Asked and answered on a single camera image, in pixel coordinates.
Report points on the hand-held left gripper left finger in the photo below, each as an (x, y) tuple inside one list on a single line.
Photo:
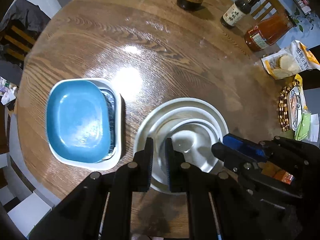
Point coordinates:
[(149, 160)]

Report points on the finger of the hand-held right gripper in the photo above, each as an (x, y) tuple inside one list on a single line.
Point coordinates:
[(240, 143), (230, 157)]

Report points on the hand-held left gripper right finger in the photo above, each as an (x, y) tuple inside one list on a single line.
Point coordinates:
[(168, 162)]

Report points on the small white bowl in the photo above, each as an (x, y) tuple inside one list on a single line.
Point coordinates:
[(195, 142)]

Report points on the medium white bowl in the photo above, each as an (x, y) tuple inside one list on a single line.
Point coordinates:
[(162, 127)]

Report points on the large white bowl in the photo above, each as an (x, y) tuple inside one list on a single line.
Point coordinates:
[(147, 122)]

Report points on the white square plate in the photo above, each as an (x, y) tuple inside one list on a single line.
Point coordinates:
[(122, 130)]

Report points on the blue square plate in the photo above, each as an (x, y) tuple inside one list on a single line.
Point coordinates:
[(75, 120)]

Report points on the orange packet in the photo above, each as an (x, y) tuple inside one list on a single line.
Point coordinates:
[(282, 175)]

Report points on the wooden beaded trivet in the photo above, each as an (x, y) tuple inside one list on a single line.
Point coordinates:
[(283, 110)]

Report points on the green packet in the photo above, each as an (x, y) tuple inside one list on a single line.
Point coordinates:
[(303, 126)]

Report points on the yellow snack packet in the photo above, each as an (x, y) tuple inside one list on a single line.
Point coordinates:
[(296, 105)]

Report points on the white paper napkin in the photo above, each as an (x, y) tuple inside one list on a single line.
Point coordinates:
[(314, 127)]

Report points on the yellow flour bag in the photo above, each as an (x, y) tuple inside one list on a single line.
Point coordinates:
[(287, 60)]

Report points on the red sauce jar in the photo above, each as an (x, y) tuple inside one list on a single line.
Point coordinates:
[(267, 33)]

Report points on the small dark sauce bottle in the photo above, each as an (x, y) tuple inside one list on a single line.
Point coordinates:
[(237, 11)]

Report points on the green vine plant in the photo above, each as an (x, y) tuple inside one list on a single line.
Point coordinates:
[(303, 20)]

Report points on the wooden chair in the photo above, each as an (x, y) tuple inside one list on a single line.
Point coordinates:
[(15, 42), (271, 0)]

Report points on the white crumpled paper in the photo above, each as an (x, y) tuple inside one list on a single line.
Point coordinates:
[(8, 96)]

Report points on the dark grey jacket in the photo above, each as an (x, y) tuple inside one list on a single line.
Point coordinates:
[(25, 13)]

